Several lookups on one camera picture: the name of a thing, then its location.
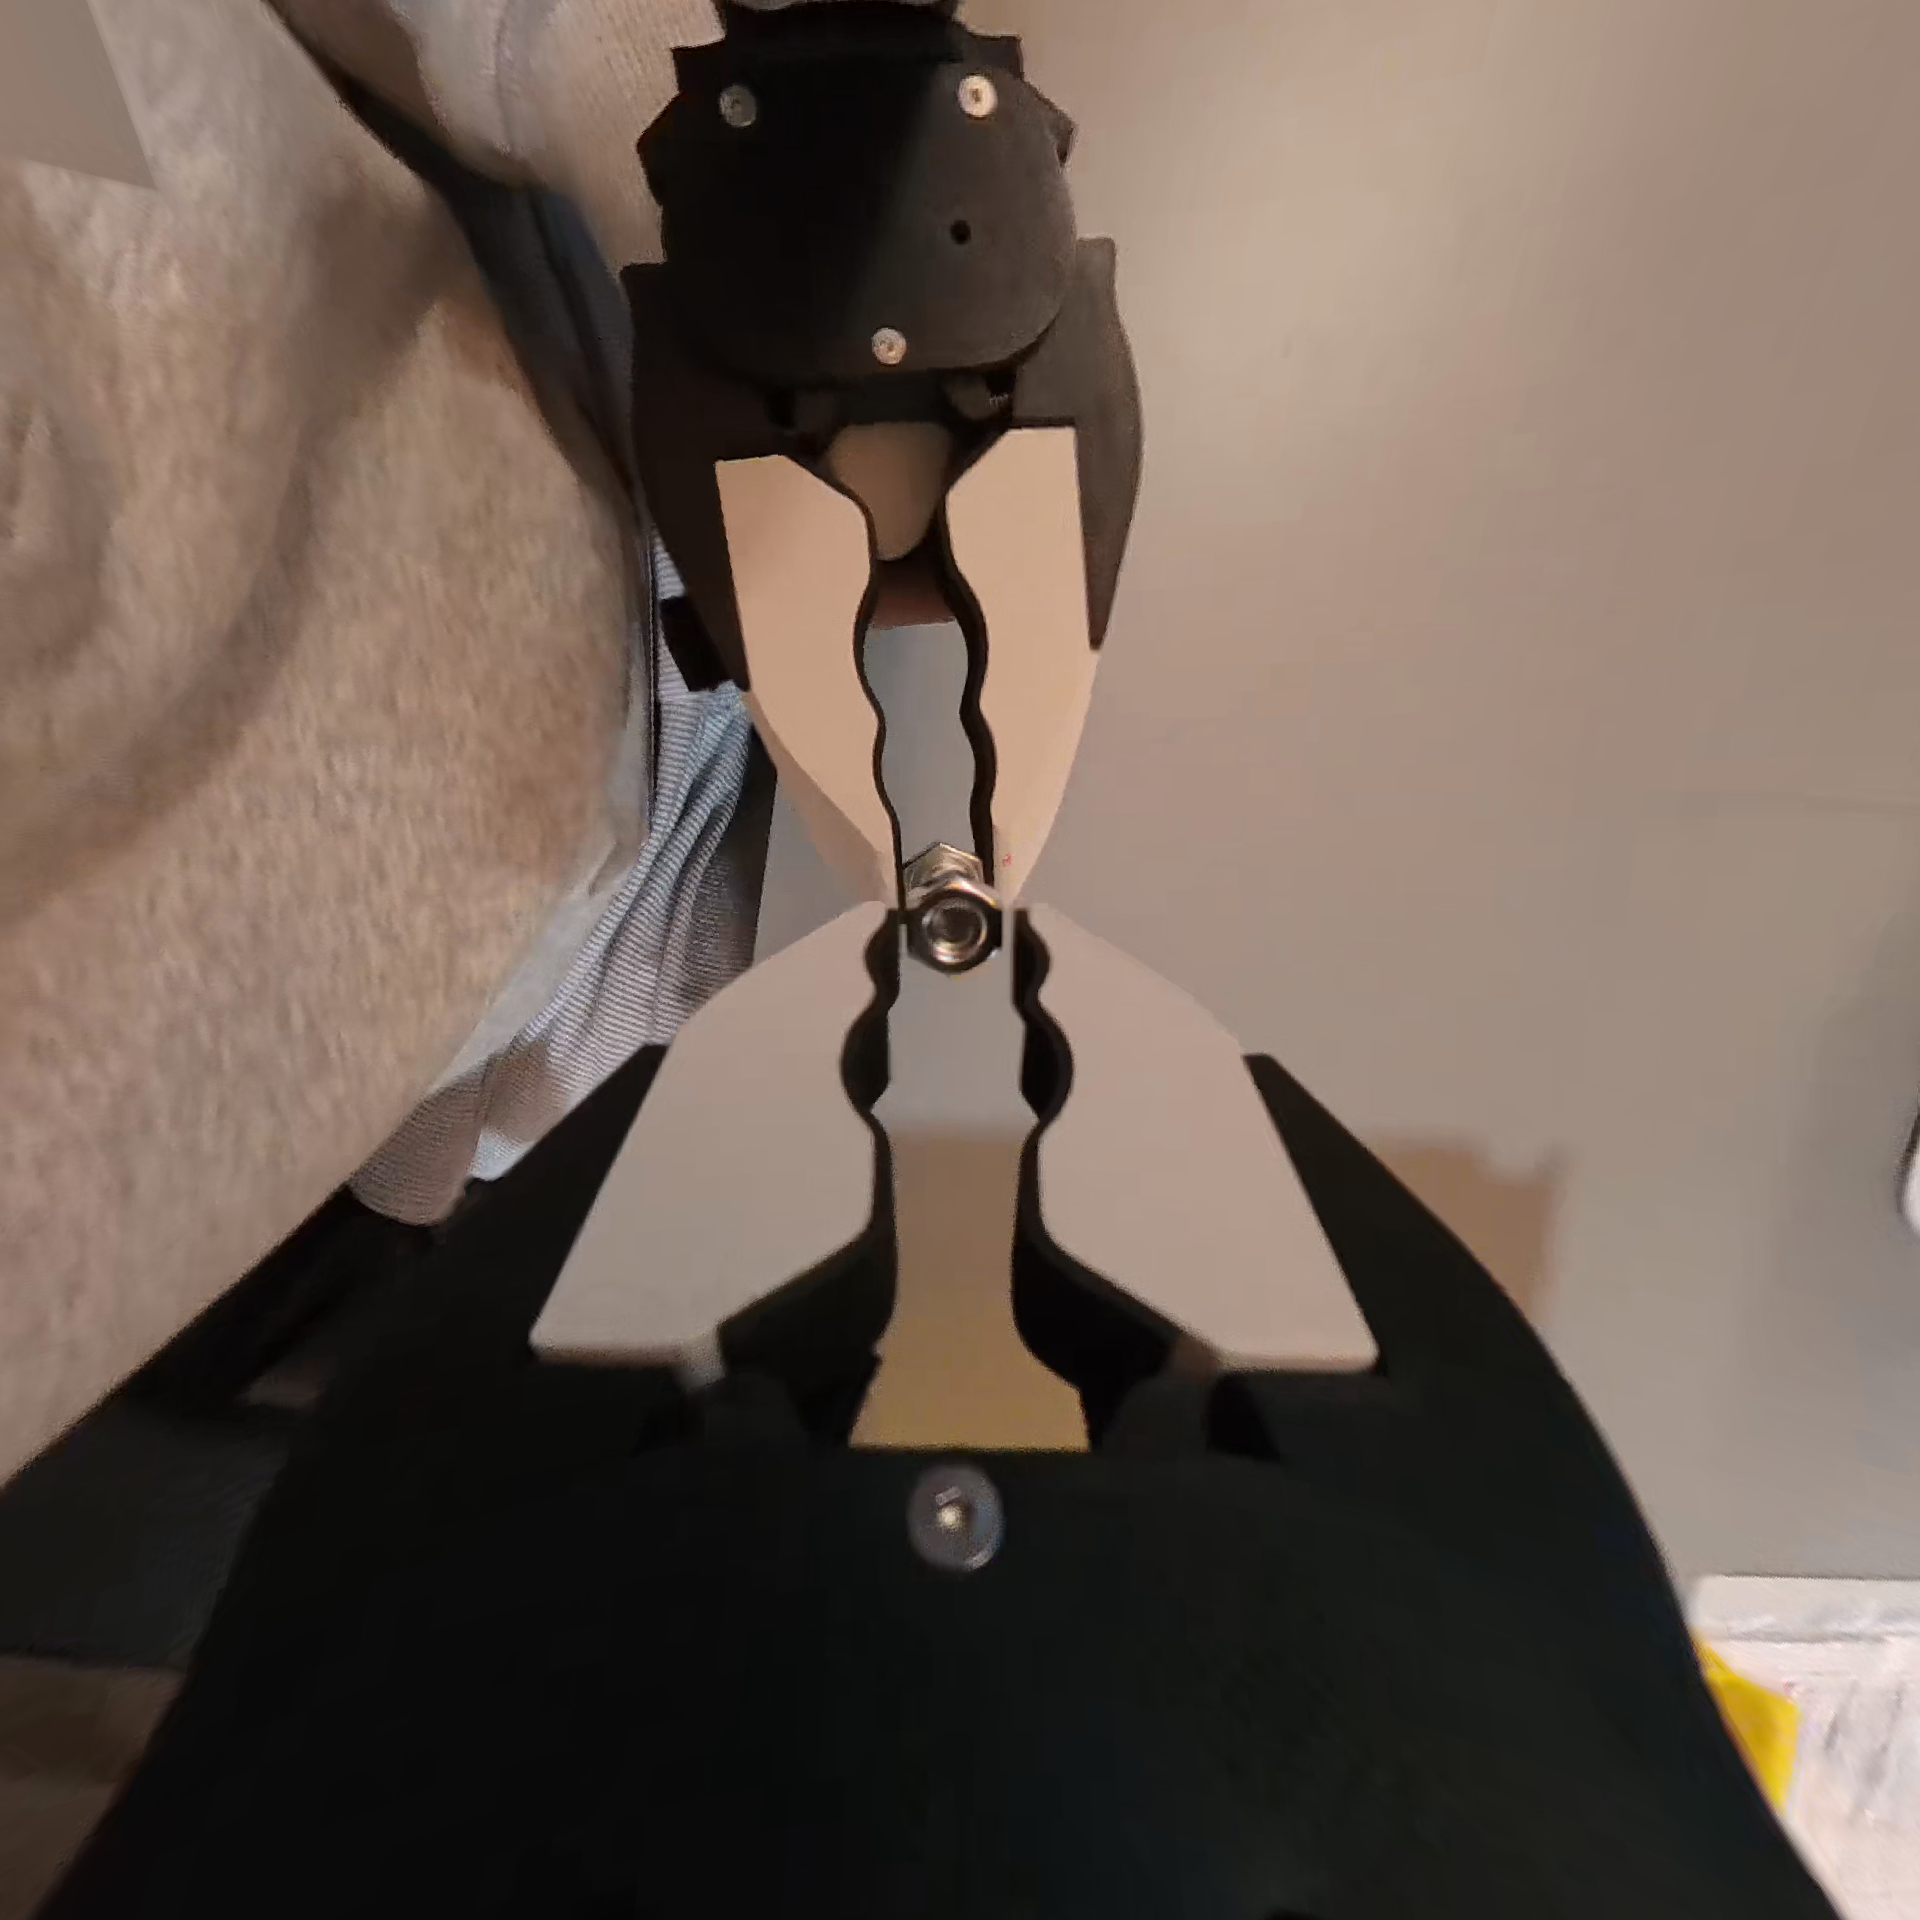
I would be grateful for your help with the dark cloth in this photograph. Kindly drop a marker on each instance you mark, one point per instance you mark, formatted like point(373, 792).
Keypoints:
point(182, 1500)

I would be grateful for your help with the grey desk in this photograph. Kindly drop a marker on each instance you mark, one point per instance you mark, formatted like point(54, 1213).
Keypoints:
point(1426, 598)

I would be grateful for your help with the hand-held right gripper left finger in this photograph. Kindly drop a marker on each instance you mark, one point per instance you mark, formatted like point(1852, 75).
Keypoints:
point(704, 1185)

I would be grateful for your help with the white paper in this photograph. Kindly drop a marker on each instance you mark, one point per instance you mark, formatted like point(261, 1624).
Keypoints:
point(1861, 1724)

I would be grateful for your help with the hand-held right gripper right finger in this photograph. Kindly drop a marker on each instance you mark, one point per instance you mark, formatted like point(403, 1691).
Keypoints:
point(1202, 1185)

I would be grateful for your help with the metal bolt with nut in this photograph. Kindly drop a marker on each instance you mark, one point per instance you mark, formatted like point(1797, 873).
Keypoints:
point(949, 931)

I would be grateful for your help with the yellow box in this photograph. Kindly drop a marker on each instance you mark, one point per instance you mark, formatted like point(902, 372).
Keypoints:
point(1747, 1724)

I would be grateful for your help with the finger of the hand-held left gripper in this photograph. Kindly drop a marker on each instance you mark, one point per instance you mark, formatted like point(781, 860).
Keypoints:
point(797, 629)
point(1036, 598)

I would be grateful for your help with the person's beige sweater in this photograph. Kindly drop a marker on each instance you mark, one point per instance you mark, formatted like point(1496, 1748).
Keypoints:
point(224, 749)

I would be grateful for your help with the person's striped shirt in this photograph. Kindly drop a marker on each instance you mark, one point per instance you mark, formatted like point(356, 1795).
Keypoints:
point(599, 974)

